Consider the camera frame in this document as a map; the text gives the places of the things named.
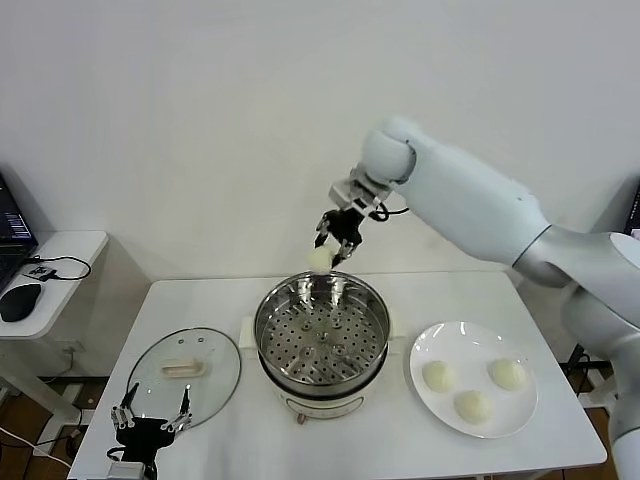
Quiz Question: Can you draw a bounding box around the small black usb hub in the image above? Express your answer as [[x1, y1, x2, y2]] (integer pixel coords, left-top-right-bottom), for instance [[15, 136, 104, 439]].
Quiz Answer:
[[24, 264, 57, 284]]

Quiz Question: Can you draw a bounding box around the black power adapter cable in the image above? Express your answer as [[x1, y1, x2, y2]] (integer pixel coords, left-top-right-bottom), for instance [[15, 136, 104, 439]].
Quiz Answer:
[[564, 344, 592, 396]]

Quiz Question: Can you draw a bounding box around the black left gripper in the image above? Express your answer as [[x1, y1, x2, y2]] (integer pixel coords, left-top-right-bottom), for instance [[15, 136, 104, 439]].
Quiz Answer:
[[110, 382, 194, 464]]

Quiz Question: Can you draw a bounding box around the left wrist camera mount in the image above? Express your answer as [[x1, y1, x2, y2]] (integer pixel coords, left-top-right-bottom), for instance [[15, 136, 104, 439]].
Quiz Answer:
[[107, 460, 147, 480]]

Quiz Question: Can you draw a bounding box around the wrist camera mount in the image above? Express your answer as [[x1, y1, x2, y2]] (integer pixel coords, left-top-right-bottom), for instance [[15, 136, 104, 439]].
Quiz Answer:
[[107, 460, 147, 480], [328, 168, 396, 217]]

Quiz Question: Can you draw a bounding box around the black computer mouse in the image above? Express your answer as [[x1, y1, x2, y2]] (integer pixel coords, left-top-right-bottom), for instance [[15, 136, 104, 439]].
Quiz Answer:
[[0, 283, 44, 324]]

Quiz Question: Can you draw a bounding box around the white round plate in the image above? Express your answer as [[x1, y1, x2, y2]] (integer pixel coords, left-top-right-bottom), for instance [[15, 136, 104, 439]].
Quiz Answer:
[[408, 320, 540, 440]]

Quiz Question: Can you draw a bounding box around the black laptop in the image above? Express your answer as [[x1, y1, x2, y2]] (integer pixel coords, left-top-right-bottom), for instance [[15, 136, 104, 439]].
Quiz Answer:
[[0, 169, 40, 296], [624, 177, 640, 239]]

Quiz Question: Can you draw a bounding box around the labelled white side table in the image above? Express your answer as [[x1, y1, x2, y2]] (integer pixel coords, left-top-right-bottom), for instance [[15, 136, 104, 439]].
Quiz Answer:
[[579, 349, 640, 436]]

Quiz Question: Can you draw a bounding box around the cream electric cooking pot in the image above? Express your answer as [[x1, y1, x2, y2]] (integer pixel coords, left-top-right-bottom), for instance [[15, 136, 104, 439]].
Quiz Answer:
[[239, 319, 405, 426]]

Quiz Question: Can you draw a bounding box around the white floor cable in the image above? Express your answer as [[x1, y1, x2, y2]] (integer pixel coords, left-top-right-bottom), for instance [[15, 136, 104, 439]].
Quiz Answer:
[[0, 427, 71, 469]]

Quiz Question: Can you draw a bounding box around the black hub cable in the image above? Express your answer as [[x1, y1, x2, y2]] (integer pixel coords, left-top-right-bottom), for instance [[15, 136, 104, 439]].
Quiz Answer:
[[28, 255, 93, 282]]

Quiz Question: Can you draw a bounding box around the glass pot lid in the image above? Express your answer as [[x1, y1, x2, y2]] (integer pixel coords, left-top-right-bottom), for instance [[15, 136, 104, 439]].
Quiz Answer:
[[125, 327, 243, 432]]

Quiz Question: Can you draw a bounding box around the stainless steel steamer basket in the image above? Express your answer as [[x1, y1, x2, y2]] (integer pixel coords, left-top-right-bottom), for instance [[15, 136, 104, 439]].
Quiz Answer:
[[238, 269, 406, 389]]

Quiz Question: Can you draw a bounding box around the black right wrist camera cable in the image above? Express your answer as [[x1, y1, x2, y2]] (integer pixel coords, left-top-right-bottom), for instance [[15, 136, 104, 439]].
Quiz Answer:
[[372, 202, 411, 221]]

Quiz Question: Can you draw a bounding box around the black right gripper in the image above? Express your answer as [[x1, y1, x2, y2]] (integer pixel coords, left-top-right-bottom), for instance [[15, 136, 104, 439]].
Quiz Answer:
[[313, 209, 362, 269]]

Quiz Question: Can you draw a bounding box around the white steamed baozi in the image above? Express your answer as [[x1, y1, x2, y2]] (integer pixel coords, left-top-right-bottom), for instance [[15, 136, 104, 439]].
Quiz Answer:
[[453, 389, 495, 426], [421, 359, 459, 394], [487, 357, 530, 392], [305, 246, 335, 274]]

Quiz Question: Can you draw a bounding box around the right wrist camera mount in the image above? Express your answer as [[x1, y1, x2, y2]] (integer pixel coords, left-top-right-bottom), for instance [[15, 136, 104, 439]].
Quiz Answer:
[[328, 168, 396, 217]]

